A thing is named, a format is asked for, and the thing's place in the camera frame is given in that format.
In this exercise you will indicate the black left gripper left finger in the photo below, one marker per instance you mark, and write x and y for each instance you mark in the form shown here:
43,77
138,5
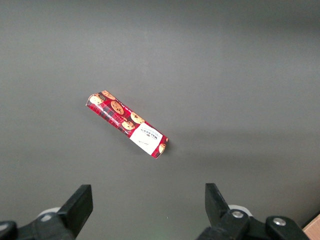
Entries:
77,207

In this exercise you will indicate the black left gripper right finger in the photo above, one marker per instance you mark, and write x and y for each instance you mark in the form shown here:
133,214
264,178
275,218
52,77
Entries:
220,212

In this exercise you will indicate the wooden two-drawer cabinet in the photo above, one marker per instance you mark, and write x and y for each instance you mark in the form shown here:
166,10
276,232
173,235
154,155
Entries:
313,231

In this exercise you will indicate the red tartan cookie box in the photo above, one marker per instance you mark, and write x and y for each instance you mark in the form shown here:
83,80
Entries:
122,117

